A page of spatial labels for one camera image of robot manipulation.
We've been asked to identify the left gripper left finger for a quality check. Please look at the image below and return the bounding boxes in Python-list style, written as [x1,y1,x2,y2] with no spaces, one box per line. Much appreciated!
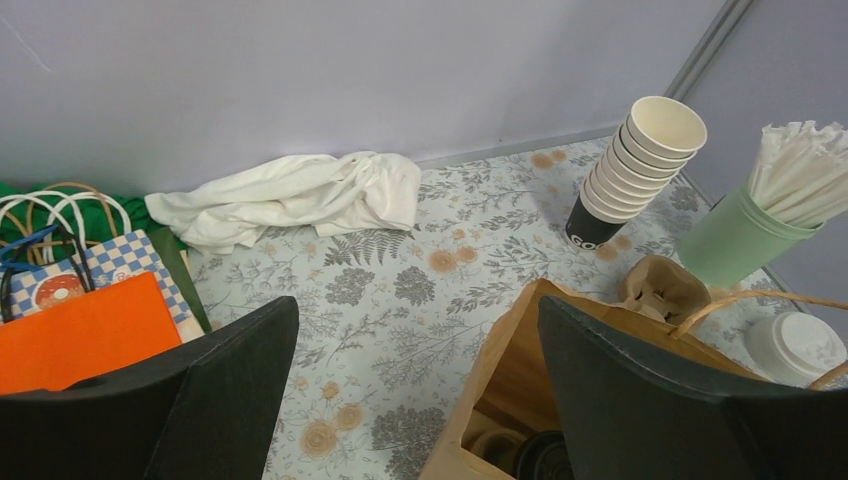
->
[1,296,299,479]

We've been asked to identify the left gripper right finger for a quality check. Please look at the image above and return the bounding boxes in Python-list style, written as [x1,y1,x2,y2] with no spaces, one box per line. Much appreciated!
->
[537,296,847,479]

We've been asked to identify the black cup lid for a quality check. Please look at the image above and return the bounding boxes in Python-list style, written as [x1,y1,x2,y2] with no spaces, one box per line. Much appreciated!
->
[512,430,575,480]

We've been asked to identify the brown paper bag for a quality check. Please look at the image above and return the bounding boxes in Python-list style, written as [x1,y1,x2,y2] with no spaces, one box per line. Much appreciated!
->
[418,278,848,480]

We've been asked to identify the brown pulp cup carrier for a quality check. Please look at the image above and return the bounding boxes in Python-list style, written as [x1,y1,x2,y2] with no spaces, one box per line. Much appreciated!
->
[618,255,711,325]

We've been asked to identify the orange paper bag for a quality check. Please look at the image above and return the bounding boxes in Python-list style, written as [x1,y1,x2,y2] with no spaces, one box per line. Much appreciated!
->
[1,273,182,395]

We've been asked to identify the green straw holder cup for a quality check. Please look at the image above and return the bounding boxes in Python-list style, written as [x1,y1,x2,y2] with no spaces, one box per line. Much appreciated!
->
[676,185,823,288]

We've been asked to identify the floral table mat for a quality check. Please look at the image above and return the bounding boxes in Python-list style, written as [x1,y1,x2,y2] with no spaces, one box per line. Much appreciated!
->
[188,135,806,480]

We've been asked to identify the blue checkered paper bag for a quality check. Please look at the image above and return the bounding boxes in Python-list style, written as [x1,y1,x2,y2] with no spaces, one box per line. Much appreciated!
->
[1,224,204,343]

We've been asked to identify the green cloth bag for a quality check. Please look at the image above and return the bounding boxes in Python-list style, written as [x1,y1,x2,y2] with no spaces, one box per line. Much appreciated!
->
[1,182,212,333]

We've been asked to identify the white cloth bag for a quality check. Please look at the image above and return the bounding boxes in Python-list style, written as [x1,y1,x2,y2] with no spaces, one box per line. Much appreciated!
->
[144,151,422,255]

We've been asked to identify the stack of paper cups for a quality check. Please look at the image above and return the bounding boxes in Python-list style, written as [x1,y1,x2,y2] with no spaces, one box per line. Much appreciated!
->
[565,96,708,250]

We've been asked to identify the white wrapped straws bundle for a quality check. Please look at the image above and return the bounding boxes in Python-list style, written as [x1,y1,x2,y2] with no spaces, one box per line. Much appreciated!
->
[747,120,847,229]

